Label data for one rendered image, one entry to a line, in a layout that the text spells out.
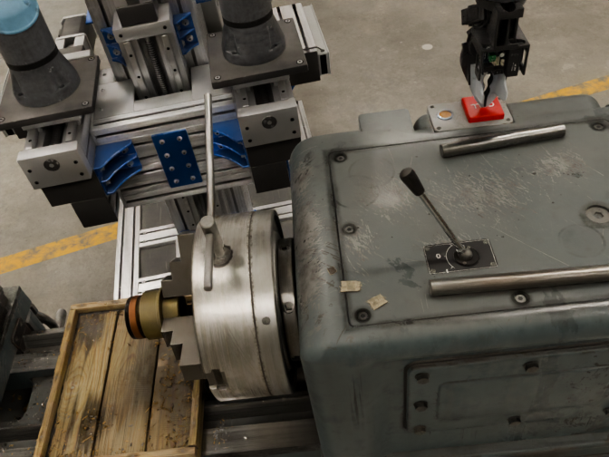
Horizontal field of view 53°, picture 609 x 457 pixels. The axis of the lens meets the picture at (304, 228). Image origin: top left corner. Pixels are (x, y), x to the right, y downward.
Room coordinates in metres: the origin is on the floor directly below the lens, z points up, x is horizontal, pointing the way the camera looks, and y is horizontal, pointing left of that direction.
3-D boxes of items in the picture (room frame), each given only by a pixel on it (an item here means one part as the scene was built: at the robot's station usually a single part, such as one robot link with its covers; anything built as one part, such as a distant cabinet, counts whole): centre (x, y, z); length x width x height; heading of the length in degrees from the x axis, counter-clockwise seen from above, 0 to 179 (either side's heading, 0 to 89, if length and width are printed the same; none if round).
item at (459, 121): (0.83, -0.31, 1.23); 0.13 x 0.08 x 0.05; 86
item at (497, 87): (0.80, -0.35, 1.32); 0.06 x 0.03 x 0.09; 176
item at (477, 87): (0.80, -0.32, 1.32); 0.06 x 0.03 x 0.09; 176
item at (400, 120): (0.84, -0.17, 1.24); 0.09 x 0.08 x 0.03; 86
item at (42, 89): (1.30, 0.54, 1.21); 0.15 x 0.15 x 0.10
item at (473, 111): (0.83, -0.34, 1.26); 0.06 x 0.06 x 0.02; 86
